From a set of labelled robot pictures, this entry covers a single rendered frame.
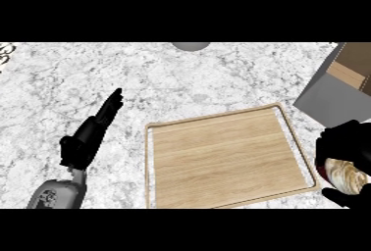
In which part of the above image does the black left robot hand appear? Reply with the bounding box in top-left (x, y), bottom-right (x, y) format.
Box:
top-left (57, 87), bottom-right (125, 172)

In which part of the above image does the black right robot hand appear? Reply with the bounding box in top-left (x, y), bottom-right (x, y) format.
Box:
top-left (314, 119), bottom-right (371, 210)

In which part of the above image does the grey cardboard box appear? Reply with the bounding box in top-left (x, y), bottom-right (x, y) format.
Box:
top-left (292, 42), bottom-right (371, 128)

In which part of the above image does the pale wooden tray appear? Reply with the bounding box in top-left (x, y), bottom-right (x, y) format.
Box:
top-left (143, 102), bottom-right (322, 210)

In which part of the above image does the white patterned object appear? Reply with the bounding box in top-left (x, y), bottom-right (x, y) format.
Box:
top-left (0, 42), bottom-right (17, 74)

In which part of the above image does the grey round object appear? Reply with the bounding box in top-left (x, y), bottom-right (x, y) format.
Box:
top-left (171, 42), bottom-right (211, 53)

